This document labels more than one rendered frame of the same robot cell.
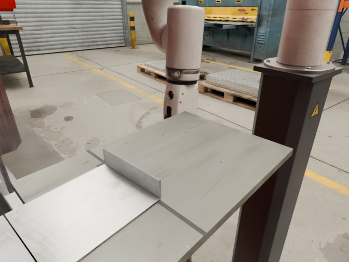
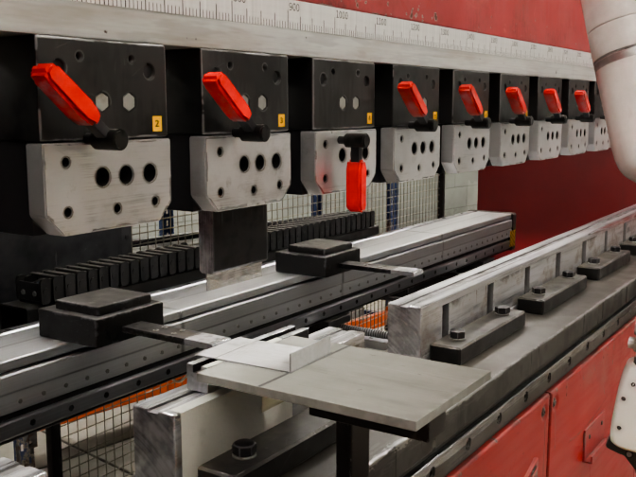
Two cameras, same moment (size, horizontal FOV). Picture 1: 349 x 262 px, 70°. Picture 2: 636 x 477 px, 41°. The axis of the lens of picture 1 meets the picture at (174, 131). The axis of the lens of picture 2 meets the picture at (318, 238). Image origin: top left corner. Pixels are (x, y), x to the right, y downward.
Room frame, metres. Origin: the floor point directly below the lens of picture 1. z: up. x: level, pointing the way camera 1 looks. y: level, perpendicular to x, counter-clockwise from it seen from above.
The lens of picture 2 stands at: (0.04, -0.86, 1.28)
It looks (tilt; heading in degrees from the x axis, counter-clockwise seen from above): 9 degrees down; 79
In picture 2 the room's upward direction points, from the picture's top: straight up
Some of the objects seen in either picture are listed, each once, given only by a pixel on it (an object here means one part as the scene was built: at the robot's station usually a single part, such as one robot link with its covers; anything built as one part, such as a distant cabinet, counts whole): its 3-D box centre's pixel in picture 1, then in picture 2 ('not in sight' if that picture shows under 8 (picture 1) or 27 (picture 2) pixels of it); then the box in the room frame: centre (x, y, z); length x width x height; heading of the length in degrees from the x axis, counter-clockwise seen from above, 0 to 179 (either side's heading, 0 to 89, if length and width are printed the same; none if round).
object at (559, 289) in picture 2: not in sight; (554, 292); (0.86, 0.80, 0.89); 0.30 x 0.05 x 0.03; 46
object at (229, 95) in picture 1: (245, 91); not in sight; (3.43, -1.02, 0.07); 1.20 x 0.81 x 0.14; 41
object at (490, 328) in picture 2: not in sight; (481, 334); (0.58, 0.51, 0.89); 0.30 x 0.05 x 0.03; 46
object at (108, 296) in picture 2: not in sight; (143, 322); (0.02, 0.23, 1.01); 0.26 x 0.12 x 0.05; 136
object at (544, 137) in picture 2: not in sight; (530, 117); (0.80, 0.81, 1.26); 0.15 x 0.09 x 0.17; 46
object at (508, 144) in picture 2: not in sight; (494, 119); (0.66, 0.67, 1.26); 0.15 x 0.09 x 0.17; 46
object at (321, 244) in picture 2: not in sight; (353, 260); (0.38, 0.61, 1.01); 0.26 x 0.12 x 0.05; 136
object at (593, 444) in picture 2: not in sight; (597, 435); (0.95, 0.74, 0.59); 0.15 x 0.02 x 0.07; 46
